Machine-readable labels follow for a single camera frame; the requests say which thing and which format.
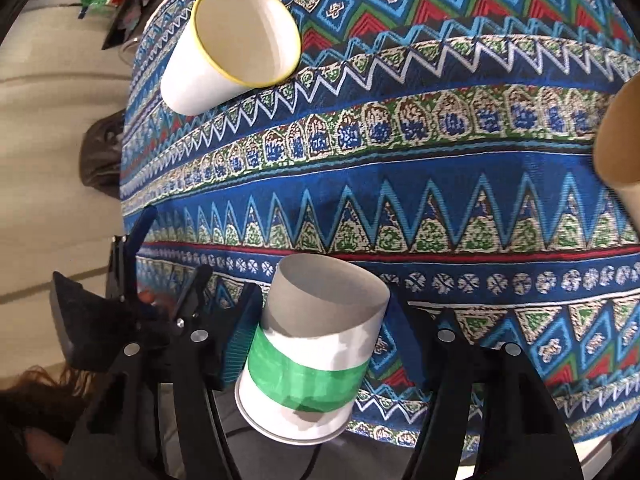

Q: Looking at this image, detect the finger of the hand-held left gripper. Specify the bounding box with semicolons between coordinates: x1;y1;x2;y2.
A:
123;205;159;306

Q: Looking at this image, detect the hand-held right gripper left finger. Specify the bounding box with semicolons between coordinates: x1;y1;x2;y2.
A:
62;264;266;480

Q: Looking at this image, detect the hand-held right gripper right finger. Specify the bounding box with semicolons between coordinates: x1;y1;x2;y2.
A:
384;290;587;480

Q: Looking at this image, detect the white cup with green band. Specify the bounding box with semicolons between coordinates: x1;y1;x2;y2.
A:
234;253;391;445

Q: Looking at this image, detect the white cup with yellow rim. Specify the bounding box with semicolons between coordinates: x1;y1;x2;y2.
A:
160;0;303;116

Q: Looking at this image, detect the brown paper cup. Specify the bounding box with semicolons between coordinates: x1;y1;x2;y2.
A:
592;76;640;207

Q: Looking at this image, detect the dark brown bag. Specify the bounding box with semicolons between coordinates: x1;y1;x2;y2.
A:
81;112;124;199

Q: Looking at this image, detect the person's brown hair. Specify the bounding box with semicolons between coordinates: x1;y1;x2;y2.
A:
0;364;107;480

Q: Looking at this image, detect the blue patterned tablecloth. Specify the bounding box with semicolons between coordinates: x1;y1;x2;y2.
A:
118;0;640;462

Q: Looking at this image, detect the dark clutter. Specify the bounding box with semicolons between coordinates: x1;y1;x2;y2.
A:
102;0;173;52

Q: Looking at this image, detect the black cable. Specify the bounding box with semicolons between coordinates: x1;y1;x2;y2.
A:
220;410;326;480

